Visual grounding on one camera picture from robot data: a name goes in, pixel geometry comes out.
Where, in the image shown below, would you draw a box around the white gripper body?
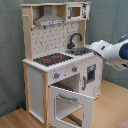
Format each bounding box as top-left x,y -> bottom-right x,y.
87,40 -> 110,60

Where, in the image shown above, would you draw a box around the white oven door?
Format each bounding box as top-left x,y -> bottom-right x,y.
49,86 -> 94,128

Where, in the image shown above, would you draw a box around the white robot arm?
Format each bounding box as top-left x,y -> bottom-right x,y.
87,34 -> 128,71

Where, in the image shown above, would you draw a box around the wooden toy kitchen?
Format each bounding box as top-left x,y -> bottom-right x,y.
20,1 -> 107,128

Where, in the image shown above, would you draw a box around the grey toy sink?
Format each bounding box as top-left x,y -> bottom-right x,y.
65,47 -> 91,55

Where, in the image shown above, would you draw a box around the white cabinet door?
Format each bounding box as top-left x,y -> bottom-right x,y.
79,56 -> 102,99

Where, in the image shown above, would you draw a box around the black toy faucet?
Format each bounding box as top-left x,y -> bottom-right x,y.
67,32 -> 83,50

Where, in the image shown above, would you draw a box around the right stove knob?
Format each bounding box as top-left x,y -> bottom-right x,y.
71,66 -> 78,73

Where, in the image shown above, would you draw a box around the stove knob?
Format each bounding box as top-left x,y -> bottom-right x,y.
71,66 -> 78,73
54,73 -> 60,79

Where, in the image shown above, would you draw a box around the toy microwave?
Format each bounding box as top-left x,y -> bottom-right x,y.
66,3 -> 90,21

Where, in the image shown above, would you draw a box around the black stovetop red burners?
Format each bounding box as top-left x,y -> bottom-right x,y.
34,53 -> 71,67

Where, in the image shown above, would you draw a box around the left stove knob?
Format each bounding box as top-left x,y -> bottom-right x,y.
54,73 -> 60,79

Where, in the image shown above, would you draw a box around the grey range hood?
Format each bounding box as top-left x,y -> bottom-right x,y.
35,6 -> 64,27

